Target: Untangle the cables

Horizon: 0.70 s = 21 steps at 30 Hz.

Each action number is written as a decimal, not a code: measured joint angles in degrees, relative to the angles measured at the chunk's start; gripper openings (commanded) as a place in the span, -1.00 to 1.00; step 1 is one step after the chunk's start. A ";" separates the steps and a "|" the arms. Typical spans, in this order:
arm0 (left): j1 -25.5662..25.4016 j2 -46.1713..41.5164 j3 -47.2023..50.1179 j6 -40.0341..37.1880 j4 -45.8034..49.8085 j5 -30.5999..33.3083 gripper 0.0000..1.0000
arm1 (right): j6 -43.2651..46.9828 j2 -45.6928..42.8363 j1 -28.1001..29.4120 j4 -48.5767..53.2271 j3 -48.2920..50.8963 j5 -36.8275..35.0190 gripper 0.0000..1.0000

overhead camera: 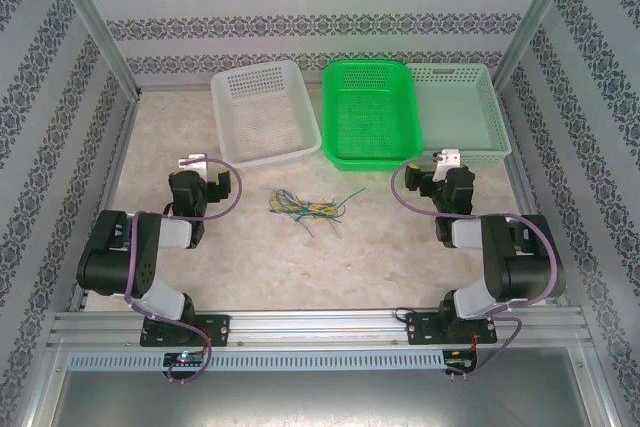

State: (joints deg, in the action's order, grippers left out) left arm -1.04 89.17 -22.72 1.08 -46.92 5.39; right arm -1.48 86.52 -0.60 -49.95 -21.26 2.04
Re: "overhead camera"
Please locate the white plastic basket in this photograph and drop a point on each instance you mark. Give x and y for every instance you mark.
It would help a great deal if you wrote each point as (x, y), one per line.
(265, 117)

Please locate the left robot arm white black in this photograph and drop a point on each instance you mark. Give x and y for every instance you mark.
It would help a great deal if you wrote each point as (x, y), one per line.
(110, 267)

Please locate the green plastic basket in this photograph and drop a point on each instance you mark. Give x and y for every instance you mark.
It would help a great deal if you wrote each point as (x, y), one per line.
(370, 117)

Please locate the pale mint plastic basket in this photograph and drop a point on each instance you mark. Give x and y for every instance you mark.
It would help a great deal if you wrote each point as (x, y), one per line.
(460, 117)

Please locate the grey metal panel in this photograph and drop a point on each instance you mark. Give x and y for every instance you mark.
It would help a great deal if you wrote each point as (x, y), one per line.
(320, 397)

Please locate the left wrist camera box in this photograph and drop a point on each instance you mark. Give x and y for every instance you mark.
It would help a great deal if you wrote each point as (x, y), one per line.
(196, 163)

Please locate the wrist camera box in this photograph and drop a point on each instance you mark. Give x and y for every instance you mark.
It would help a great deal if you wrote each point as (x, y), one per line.
(449, 159)
(196, 163)

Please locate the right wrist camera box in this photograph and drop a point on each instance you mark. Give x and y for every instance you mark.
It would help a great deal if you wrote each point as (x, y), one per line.
(449, 159)

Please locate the aluminium side rail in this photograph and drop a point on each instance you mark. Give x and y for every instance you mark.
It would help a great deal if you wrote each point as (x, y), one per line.
(116, 159)
(522, 182)

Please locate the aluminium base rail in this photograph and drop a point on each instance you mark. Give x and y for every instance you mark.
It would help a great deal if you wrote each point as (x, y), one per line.
(320, 327)

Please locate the aluminium frame post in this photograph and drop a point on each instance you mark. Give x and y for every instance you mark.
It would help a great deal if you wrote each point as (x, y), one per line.
(537, 17)
(90, 17)

